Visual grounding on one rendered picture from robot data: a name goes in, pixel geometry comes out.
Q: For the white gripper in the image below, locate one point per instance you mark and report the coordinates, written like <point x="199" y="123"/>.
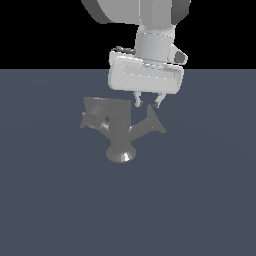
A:
<point x="143" y="76"/>

